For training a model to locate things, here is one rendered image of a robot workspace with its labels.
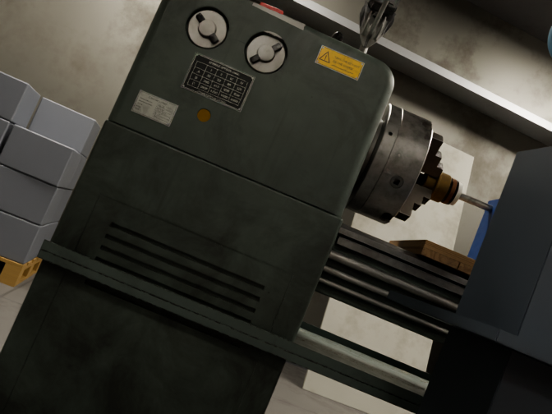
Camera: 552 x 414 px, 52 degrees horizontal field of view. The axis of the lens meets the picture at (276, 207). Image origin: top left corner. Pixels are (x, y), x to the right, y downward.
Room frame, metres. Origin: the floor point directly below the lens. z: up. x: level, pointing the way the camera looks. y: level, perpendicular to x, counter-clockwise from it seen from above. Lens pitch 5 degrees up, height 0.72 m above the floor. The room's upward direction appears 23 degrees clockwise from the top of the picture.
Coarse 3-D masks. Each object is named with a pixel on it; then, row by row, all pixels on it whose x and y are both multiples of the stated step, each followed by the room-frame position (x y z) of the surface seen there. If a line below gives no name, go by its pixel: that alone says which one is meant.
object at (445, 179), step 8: (424, 176) 1.59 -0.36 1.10; (440, 176) 1.53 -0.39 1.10; (448, 176) 1.55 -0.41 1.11; (424, 184) 1.55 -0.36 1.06; (432, 184) 1.54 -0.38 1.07; (440, 184) 1.53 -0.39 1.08; (448, 184) 1.53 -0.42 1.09; (456, 184) 1.54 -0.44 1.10; (432, 192) 1.54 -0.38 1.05; (440, 192) 1.54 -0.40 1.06; (448, 192) 1.54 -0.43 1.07; (456, 192) 1.54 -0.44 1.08; (440, 200) 1.56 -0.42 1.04; (448, 200) 1.55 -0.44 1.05
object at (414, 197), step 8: (416, 184) 1.54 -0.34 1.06; (416, 192) 1.53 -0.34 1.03; (424, 192) 1.54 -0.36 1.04; (408, 200) 1.52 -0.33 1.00; (416, 200) 1.53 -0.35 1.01; (424, 200) 1.55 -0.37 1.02; (408, 208) 1.51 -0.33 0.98; (416, 208) 1.54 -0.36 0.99; (384, 216) 1.53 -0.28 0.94; (392, 216) 1.51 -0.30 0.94; (400, 216) 1.52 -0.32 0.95; (408, 216) 1.51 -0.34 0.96
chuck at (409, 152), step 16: (400, 128) 1.43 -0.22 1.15; (416, 128) 1.44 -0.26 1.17; (400, 144) 1.42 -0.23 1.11; (416, 144) 1.42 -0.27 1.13; (400, 160) 1.41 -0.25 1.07; (416, 160) 1.41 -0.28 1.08; (384, 176) 1.43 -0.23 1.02; (400, 176) 1.42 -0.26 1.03; (416, 176) 1.42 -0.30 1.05; (384, 192) 1.45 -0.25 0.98; (400, 192) 1.44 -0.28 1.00; (368, 208) 1.51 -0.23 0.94; (384, 208) 1.48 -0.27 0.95; (400, 208) 1.47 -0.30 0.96
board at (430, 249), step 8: (408, 240) 1.55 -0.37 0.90; (416, 240) 1.47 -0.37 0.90; (424, 240) 1.41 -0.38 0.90; (408, 248) 1.52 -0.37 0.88; (416, 248) 1.44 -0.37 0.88; (424, 248) 1.39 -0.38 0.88; (432, 248) 1.39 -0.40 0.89; (440, 248) 1.39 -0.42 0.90; (424, 256) 1.41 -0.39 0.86; (432, 256) 1.39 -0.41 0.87; (440, 256) 1.39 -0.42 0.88; (448, 256) 1.39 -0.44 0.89; (456, 256) 1.40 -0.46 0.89; (464, 256) 1.40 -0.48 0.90; (448, 264) 1.39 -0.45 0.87; (456, 264) 1.40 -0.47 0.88; (464, 264) 1.40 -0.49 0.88; (472, 264) 1.40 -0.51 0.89; (464, 272) 1.40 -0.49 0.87
